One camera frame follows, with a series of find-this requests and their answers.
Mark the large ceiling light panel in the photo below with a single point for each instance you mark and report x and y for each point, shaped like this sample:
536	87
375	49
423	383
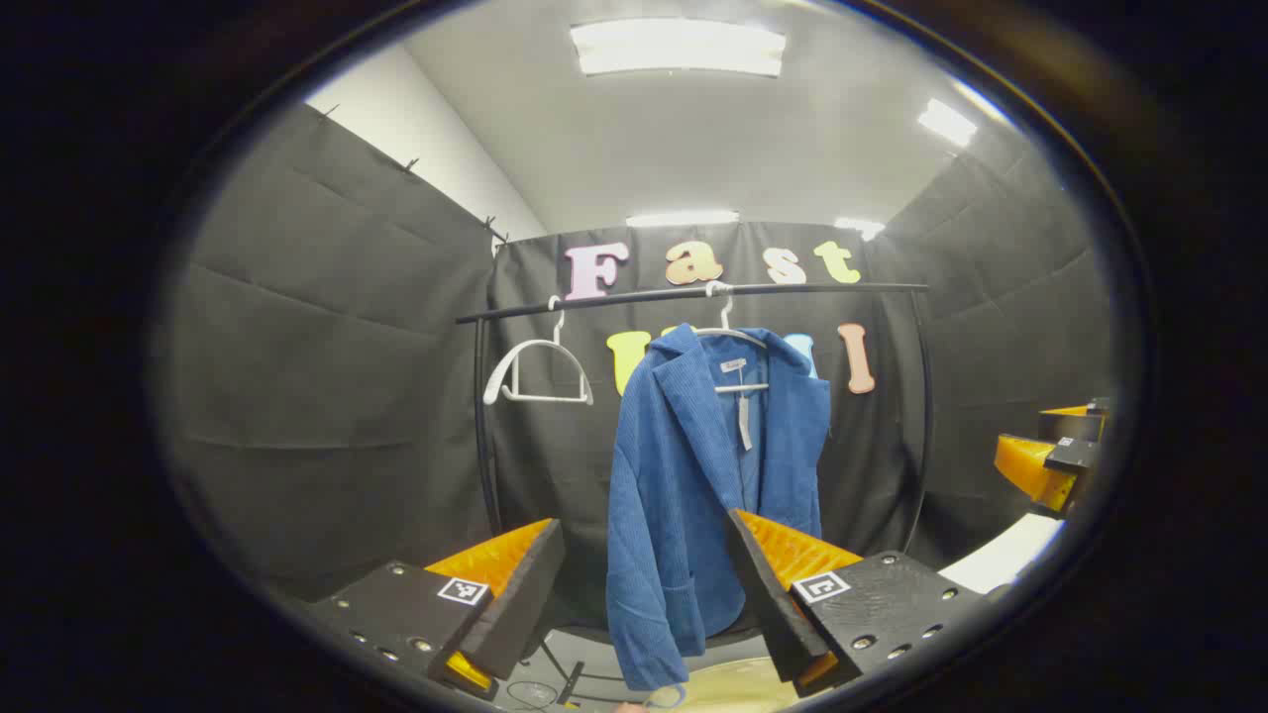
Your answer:
679	48

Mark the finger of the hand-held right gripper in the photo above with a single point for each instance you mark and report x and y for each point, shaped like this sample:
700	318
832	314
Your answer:
1030	470
1075	421

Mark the white board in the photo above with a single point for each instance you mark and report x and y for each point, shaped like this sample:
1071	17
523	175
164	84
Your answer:
1001	555

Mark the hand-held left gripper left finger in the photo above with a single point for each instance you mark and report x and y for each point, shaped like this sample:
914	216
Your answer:
520	604

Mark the black backdrop cloth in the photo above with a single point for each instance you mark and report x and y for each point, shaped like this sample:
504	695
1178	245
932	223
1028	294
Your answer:
327	376

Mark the white plastic hanger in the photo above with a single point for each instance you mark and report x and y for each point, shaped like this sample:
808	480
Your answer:
498	374
741	388

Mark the black metal clothes rack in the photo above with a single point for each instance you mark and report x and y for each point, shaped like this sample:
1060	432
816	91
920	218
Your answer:
614	299

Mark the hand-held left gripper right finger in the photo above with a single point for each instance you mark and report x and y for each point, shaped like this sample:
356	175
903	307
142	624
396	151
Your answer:
768	604

